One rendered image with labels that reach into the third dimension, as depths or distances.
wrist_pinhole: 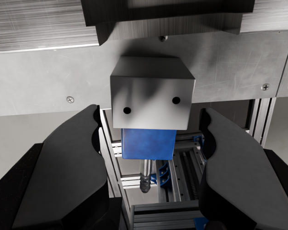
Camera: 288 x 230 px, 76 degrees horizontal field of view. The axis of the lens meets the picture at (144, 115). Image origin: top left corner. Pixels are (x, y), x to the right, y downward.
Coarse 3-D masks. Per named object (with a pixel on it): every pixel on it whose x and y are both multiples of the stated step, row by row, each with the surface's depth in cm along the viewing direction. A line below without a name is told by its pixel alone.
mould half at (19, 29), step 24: (0, 0) 6; (24, 0) 6; (48, 0) 6; (72, 0) 6; (264, 0) 6; (0, 24) 6; (24, 24) 6; (48, 24) 6; (72, 24) 6; (264, 24) 6; (0, 48) 6; (24, 48) 6; (48, 48) 6
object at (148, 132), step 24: (120, 72) 11; (144, 72) 11; (168, 72) 12; (120, 96) 11; (144, 96) 11; (168, 96) 11; (192, 96) 11; (120, 120) 12; (144, 120) 12; (168, 120) 12; (144, 144) 15; (168, 144) 15; (144, 168) 17; (144, 192) 19
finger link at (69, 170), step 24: (72, 120) 10; (96, 120) 11; (48, 144) 8; (72, 144) 8; (96, 144) 9; (48, 168) 7; (72, 168) 7; (96, 168) 7; (48, 192) 6; (72, 192) 6; (96, 192) 6; (24, 216) 5; (48, 216) 5; (72, 216) 6; (96, 216) 7
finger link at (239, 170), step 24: (216, 120) 10; (216, 144) 8; (240, 144) 8; (216, 168) 7; (240, 168) 7; (264, 168) 7; (216, 192) 6; (240, 192) 6; (264, 192) 6; (216, 216) 6; (240, 216) 6; (264, 216) 5
